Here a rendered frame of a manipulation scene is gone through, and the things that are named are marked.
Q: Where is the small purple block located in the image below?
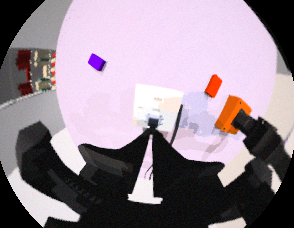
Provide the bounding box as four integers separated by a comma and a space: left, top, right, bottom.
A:
87, 54, 106, 71

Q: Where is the white power cube with black cables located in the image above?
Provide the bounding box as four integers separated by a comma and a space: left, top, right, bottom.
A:
132, 83, 184, 146

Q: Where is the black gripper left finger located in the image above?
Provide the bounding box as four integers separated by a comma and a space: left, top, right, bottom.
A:
78, 129, 151, 195

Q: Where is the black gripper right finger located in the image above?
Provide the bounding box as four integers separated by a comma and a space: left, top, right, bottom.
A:
151, 130, 224, 198

